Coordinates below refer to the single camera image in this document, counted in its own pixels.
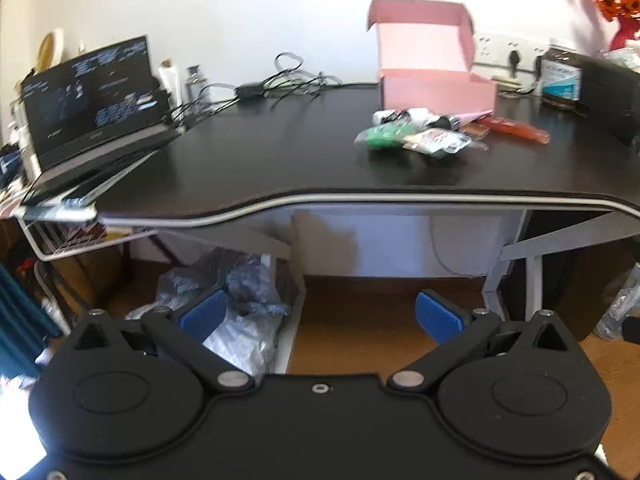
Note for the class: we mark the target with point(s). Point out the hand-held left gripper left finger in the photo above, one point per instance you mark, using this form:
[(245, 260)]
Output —
[(200, 315)]

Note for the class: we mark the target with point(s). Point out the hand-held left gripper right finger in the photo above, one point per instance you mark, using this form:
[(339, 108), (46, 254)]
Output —
[(436, 317)]

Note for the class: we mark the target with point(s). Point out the white printed packet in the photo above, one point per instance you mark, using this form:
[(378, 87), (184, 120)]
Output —
[(437, 142)]

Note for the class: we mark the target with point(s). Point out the green packet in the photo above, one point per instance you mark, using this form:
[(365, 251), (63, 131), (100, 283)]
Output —
[(382, 136)]

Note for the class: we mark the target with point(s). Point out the white glue stick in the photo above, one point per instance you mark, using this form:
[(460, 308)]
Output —
[(420, 117)]

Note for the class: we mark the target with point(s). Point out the orange hair claw clip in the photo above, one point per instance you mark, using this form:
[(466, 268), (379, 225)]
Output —
[(515, 129)]

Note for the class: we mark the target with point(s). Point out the pink cardboard box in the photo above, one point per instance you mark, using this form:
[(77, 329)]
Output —
[(430, 90)]

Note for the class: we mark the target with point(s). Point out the clear plastic bag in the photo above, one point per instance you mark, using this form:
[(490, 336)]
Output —
[(245, 320)]

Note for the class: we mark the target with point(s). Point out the teal cloth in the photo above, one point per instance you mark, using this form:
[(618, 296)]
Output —
[(17, 320)]

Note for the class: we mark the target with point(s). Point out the black power adapter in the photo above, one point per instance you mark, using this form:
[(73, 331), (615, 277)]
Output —
[(249, 91)]

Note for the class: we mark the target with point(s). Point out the clear bottle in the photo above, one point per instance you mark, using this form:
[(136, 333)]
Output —
[(196, 85)]

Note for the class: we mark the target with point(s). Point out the white bottle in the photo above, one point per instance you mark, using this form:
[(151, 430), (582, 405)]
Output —
[(169, 85)]

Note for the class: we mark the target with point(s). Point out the black laptop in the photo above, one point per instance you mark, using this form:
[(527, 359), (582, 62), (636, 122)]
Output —
[(85, 90)]

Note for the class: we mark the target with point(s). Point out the brown supplement bottle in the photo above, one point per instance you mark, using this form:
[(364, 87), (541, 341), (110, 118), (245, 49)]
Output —
[(562, 80)]

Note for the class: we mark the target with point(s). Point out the black plug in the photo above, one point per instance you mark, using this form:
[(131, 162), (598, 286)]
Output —
[(515, 59)]

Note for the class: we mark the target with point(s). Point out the red vase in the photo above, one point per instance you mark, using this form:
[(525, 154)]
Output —
[(625, 35)]

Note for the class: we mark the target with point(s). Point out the white wall socket strip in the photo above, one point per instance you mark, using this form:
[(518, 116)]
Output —
[(492, 50)]

